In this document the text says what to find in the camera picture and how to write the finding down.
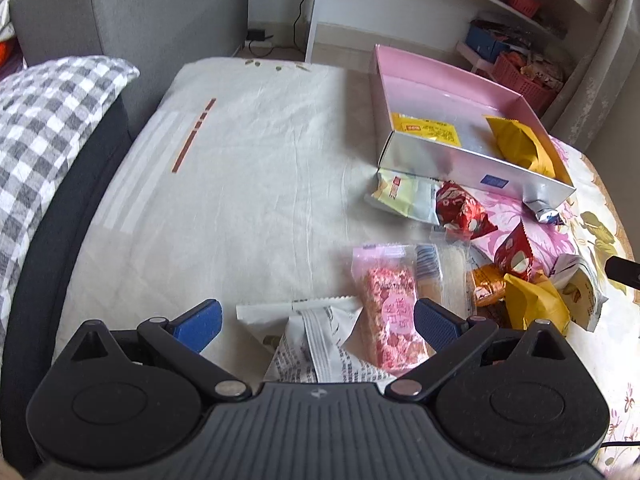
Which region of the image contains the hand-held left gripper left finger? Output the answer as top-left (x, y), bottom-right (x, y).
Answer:
top-left (70, 299), bottom-right (251, 403)

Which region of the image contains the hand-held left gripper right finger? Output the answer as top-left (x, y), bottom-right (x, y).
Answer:
top-left (384, 298), bottom-right (573, 403)

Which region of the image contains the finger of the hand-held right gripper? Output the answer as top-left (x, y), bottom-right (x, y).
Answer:
top-left (604, 255), bottom-right (640, 291)

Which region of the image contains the clear beige biscuit packet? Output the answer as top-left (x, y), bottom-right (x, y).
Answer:
top-left (414, 241), bottom-right (476, 318)

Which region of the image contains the white printed snack packet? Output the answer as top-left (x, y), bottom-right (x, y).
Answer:
top-left (235, 296), bottom-right (401, 386)
top-left (550, 254), bottom-right (608, 333)

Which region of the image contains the pink rice snack packet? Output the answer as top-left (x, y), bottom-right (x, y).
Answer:
top-left (351, 244), bottom-right (441, 373)

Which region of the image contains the yellow pillow snack packet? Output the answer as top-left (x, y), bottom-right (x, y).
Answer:
top-left (484, 116), bottom-right (557, 178)
top-left (502, 272), bottom-right (571, 336)

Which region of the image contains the red snack packet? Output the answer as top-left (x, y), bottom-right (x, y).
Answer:
top-left (494, 221), bottom-right (536, 282)
top-left (435, 180), bottom-right (498, 241)

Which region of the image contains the pink box silver inside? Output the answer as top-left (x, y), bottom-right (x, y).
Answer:
top-left (370, 44), bottom-right (577, 207)

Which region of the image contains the orange snack packet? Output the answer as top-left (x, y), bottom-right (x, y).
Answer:
top-left (467, 264), bottom-right (508, 308)

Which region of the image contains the crumpled silver blue packet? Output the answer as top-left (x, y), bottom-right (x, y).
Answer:
top-left (522, 194), bottom-right (570, 226)

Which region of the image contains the floral cloth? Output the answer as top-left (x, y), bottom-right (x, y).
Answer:
top-left (430, 135), bottom-right (640, 471)

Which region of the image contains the cream green snack packet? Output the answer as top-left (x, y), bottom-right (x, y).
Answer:
top-left (365, 169), bottom-right (441, 225)

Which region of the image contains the beige sheet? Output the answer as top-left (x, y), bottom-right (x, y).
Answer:
top-left (52, 57), bottom-right (451, 391)

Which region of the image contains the flat yellow snack packet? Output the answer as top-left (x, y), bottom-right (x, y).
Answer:
top-left (390, 112), bottom-right (461, 147)

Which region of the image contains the large red basket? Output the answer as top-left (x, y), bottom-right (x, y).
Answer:
top-left (492, 52), bottom-right (563, 111)

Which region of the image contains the grey white checkered pillow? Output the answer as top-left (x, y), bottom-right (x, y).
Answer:
top-left (0, 55), bottom-right (141, 331)

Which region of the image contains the blue box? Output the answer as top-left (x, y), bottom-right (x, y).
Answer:
top-left (465, 25), bottom-right (511, 61)

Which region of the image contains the small red basket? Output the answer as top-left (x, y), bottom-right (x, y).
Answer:
top-left (507, 0), bottom-right (543, 18)

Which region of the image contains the white shelf unit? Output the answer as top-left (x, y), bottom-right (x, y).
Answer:
top-left (305, 0), bottom-right (626, 131)

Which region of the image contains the grey sofa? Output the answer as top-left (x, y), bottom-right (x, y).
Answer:
top-left (9, 0), bottom-right (251, 136)

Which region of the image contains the black cable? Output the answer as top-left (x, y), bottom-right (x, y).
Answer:
top-left (247, 0), bottom-right (313, 61)

